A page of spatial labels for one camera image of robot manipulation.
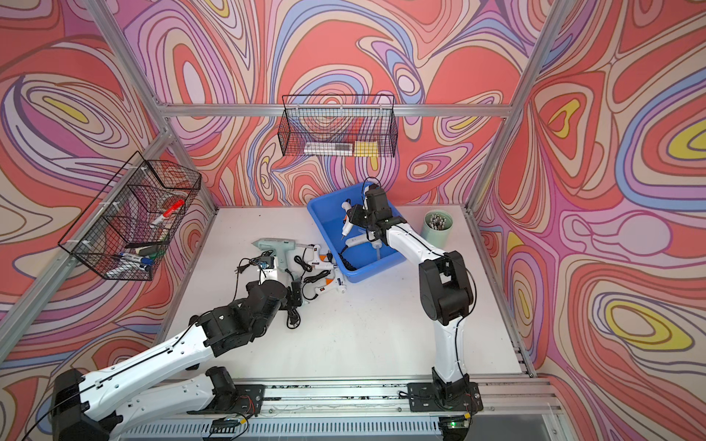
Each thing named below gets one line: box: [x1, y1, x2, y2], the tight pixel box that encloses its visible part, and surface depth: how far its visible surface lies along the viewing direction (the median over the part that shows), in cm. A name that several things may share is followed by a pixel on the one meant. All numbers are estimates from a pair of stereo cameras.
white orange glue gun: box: [308, 275, 347, 294], surface depth 97 cm
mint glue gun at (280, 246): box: [250, 237, 297, 273], surface depth 106 cm
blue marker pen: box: [118, 251, 155, 266], surface depth 71 cm
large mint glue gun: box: [345, 231, 383, 261], surface depth 107 cm
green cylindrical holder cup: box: [421, 209, 454, 249], surface depth 95 cm
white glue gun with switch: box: [310, 243, 334, 271], surface depth 101 cm
